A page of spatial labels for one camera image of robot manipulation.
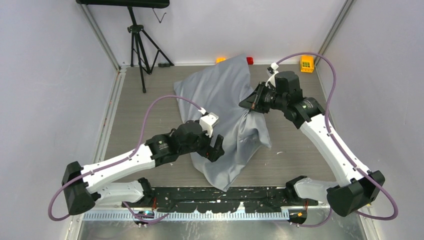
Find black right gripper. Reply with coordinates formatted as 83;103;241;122
239;81;287;114

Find grey pillowcase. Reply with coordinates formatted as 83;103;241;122
173;54;272;192

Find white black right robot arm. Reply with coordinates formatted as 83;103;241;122
238;71;385;217

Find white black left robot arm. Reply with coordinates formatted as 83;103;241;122
62;120;225;216

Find red toy block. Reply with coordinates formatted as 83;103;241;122
246;57;254;65

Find orange toy block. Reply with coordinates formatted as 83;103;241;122
215;57;226;64

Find yellow window toy block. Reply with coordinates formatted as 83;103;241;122
299;55;315;73

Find black overhead panel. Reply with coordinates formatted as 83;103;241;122
76;0;170;9

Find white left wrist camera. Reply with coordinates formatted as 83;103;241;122
199;107;219;138

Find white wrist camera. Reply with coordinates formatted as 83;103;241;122
266;62;279;83
199;107;219;138

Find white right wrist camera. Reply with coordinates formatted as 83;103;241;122
266;62;279;83

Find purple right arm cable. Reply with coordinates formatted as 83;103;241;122
276;51;399;222

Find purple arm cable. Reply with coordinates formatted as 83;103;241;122
47;95;204;222
276;51;399;222

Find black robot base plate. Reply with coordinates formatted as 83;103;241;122
128;186;318;214

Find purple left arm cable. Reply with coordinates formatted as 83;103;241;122
47;95;204;222

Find black camera tripod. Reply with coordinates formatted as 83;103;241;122
127;6;175;93

